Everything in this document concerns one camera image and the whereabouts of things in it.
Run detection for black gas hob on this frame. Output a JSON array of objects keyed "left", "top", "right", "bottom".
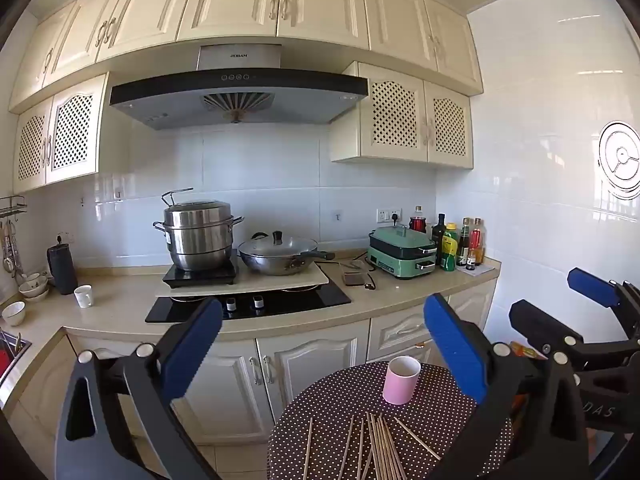
[{"left": 145, "top": 282, "right": 352, "bottom": 324}]

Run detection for cream lattice door wall cabinet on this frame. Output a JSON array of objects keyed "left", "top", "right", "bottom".
[
  {"left": 12, "top": 72, "right": 108, "bottom": 195},
  {"left": 330, "top": 61, "right": 475, "bottom": 170}
]

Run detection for orange snack bag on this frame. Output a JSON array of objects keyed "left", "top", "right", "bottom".
[{"left": 510, "top": 342, "right": 548, "bottom": 361}]

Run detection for yellow green bottle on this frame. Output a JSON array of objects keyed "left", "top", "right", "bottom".
[{"left": 440, "top": 223, "right": 459, "bottom": 272}]

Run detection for dark soy sauce bottle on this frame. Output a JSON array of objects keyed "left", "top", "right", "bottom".
[{"left": 457, "top": 217, "right": 473, "bottom": 267}]

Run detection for stack of white bowls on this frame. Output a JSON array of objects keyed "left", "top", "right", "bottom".
[{"left": 18, "top": 272, "right": 50, "bottom": 302}]

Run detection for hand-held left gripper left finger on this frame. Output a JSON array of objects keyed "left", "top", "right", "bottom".
[{"left": 54, "top": 296, "right": 224, "bottom": 480}]

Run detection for pink cup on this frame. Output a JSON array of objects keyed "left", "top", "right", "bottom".
[{"left": 382, "top": 356, "right": 422, "bottom": 405}]

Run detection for black induction cooker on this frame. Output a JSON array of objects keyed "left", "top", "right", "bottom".
[{"left": 162, "top": 250, "right": 240, "bottom": 289}]

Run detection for round white wall vent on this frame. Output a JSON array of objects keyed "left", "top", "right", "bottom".
[{"left": 598, "top": 121, "right": 640, "bottom": 201}]

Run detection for steel sink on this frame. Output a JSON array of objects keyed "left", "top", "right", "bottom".
[{"left": 0, "top": 330, "right": 32, "bottom": 391}]

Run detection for steel wok with glass lid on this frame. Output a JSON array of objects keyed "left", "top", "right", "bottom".
[{"left": 237, "top": 230, "right": 336, "bottom": 277}]

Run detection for beige board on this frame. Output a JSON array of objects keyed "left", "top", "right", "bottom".
[{"left": 155, "top": 262, "right": 331, "bottom": 298}]

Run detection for white bowl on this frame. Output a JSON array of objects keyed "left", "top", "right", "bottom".
[{"left": 1, "top": 301, "right": 27, "bottom": 327}]

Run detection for black jug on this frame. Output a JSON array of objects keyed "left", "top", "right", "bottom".
[{"left": 46, "top": 243, "right": 79, "bottom": 296}]

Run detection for cream upper wall cabinet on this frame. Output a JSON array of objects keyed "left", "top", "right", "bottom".
[{"left": 7, "top": 0, "right": 485, "bottom": 113}]

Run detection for hanging metal utensils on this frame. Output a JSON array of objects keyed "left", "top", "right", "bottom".
[{"left": 0, "top": 220, "right": 26, "bottom": 281}]

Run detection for green electric grill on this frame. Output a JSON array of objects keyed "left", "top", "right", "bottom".
[{"left": 367, "top": 225, "right": 438, "bottom": 280}]

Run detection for grey range hood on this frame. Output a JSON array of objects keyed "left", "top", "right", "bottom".
[{"left": 109, "top": 45, "right": 370, "bottom": 131}]

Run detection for dark olive oil bottle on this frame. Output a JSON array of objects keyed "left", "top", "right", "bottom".
[{"left": 431, "top": 213, "right": 447, "bottom": 266}]

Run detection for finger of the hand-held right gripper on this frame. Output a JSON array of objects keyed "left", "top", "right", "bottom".
[
  {"left": 566, "top": 267, "right": 640, "bottom": 341},
  {"left": 509, "top": 299, "right": 640, "bottom": 375}
]

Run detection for steel steamer pot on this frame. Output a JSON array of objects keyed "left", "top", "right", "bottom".
[{"left": 152, "top": 188, "right": 246, "bottom": 272}]

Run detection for metal wall rack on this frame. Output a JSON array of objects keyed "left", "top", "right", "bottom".
[{"left": 0, "top": 195, "right": 28, "bottom": 221}]

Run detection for cream lower kitchen cabinet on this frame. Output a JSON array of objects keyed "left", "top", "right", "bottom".
[{"left": 0, "top": 255, "right": 502, "bottom": 466}]

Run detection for row of wooden chopsticks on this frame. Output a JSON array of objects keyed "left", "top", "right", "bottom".
[{"left": 302, "top": 412, "right": 443, "bottom": 480}]

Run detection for red sauce bottle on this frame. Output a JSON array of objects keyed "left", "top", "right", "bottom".
[{"left": 470, "top": 217, "right": 485, "bottom": 266}]

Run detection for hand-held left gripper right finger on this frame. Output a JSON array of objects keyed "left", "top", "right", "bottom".
[{"left": 422, "top": 292, "right": 591, "bottom": 480}]

